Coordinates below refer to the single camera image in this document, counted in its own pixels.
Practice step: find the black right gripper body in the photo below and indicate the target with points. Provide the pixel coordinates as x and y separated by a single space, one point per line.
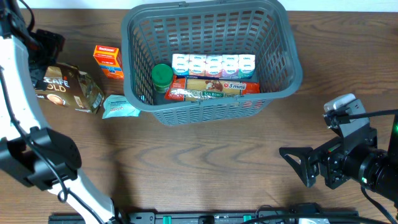
313 165

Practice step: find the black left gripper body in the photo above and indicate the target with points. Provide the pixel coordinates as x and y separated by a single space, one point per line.
45 50

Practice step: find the Nescafe Gold coffee pouch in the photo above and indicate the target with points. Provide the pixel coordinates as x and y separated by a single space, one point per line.
69 87

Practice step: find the green lid glass jar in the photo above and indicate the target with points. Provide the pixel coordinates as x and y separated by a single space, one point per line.
162 76

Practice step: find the San Remo spaghetti packet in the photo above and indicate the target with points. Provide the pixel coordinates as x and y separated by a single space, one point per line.
191 89

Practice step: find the dark grey plastic basket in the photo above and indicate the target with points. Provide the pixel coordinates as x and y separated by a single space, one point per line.
152 33

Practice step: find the Kleenex tissue multipack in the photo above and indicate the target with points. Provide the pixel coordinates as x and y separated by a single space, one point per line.
225 66

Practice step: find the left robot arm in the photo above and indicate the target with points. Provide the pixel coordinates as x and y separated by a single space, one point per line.
31 151

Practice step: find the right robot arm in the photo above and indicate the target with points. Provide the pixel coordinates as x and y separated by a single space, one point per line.
382 169

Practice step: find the light blue wipes pack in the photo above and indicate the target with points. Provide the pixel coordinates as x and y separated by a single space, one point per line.
118 106

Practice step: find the orange Redoxon box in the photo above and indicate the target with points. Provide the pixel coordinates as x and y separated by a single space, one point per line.
110 61

